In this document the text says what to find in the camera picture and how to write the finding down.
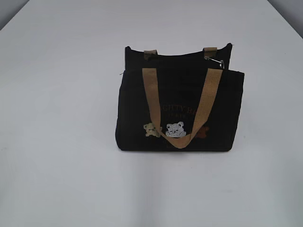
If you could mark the black canvas tote bag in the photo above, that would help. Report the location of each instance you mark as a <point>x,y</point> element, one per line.
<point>178,102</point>

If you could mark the silver zipper pull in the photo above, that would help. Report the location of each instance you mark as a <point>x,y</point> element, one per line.
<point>221,62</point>

